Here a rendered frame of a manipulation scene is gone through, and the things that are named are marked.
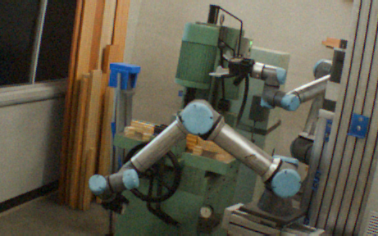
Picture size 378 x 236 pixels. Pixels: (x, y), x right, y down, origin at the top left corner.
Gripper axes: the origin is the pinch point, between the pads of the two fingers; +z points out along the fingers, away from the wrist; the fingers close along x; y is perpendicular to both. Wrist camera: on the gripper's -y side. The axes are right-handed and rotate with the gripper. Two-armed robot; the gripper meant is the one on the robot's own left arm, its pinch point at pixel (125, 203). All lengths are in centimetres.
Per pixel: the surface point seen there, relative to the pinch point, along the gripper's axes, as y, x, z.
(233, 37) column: -103, 12, 20
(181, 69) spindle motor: -72, -2, 7
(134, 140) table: -34.7, -16.3, 18.5
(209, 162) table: -34.7, 23.7, 19.0
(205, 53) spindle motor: -82, 7, 4
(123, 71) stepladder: -92, -67, 72
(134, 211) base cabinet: -4.0, -9.6, 36.3
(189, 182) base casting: -24.1, 15.8, 25.1
